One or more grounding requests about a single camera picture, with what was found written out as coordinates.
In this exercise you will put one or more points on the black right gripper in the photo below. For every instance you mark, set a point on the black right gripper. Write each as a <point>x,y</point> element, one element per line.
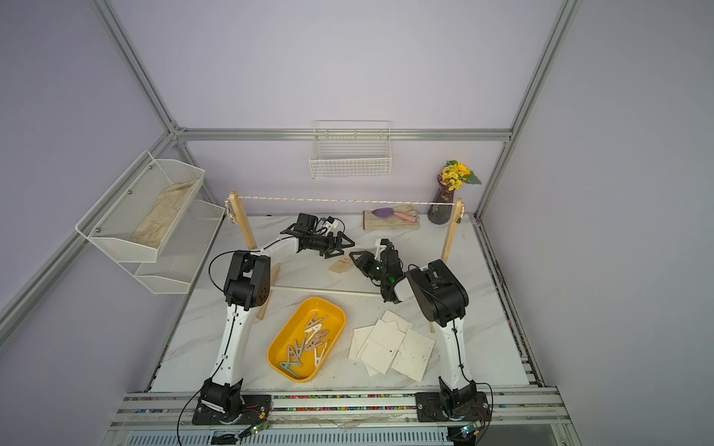
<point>364,261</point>

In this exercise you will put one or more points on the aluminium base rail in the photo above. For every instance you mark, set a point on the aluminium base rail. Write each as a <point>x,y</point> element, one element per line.
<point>505,416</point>

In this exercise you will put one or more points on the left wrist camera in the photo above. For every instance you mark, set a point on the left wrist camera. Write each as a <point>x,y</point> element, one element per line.
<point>331,225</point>

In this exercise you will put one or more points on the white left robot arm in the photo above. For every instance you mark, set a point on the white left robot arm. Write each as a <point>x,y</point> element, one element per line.
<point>246,288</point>

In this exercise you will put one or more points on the purple pink handled tool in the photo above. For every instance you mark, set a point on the purple pink handled tool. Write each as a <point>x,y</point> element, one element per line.
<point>385,212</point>

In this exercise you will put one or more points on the pink clothespin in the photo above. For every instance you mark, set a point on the pink clothespin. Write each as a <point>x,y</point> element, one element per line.
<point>314,321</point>
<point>319,337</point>
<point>293,357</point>
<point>312,345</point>

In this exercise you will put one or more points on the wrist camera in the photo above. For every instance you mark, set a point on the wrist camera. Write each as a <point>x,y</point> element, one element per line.
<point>331,225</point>
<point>381,246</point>

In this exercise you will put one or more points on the dark vase with yellow flowers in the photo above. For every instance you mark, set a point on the dark vase with yellow flowers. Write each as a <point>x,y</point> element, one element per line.
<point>453,176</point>

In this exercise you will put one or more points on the white wire wall basket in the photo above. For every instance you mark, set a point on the white wire wall basket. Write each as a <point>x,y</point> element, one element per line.
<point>351,149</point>

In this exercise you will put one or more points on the beige cloth in basket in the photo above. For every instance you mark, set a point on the beige cloth in basket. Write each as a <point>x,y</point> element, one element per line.
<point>155,226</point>

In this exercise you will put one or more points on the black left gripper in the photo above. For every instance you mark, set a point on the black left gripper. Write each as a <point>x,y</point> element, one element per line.
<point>332,247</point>

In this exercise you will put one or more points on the teal clothespin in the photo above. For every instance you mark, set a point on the teal clothespin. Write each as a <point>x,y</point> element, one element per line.
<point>291,369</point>

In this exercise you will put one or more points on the wooden clothesline rack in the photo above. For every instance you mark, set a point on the wooden clothesline rack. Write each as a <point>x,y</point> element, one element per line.
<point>236,214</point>

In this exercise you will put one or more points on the white mesh shelf basket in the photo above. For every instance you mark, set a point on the white mesh shelf basket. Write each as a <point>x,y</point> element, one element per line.
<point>172,268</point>

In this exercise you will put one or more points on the white clothespin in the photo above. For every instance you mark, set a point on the white clothespin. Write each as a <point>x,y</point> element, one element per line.
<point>309,334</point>
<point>319,353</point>

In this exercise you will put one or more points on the yellow plastic tray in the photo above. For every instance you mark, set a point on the yellow plastic tray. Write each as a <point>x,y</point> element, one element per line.
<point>293,330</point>

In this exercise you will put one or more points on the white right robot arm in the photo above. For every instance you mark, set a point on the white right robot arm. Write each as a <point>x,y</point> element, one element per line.
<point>443,300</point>

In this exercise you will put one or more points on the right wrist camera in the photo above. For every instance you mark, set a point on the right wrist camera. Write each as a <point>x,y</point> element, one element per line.
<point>381,246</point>

